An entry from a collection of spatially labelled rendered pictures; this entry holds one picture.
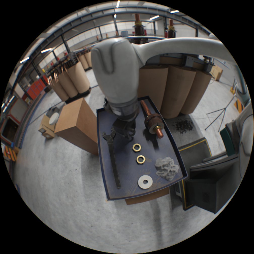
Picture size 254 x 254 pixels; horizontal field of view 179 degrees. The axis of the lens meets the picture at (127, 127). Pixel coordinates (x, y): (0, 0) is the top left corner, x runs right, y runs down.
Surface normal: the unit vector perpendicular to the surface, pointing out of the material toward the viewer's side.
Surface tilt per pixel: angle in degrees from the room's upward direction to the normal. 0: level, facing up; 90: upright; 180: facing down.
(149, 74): 90
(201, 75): 90
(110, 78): 86
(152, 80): 90
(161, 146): 0
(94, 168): 0
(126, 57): 79
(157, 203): 0
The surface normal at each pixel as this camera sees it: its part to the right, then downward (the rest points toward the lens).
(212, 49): -0.58, 0.79
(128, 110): 0.34, 0.78
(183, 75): 0.01, 0.86
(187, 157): -0.14, -0.50
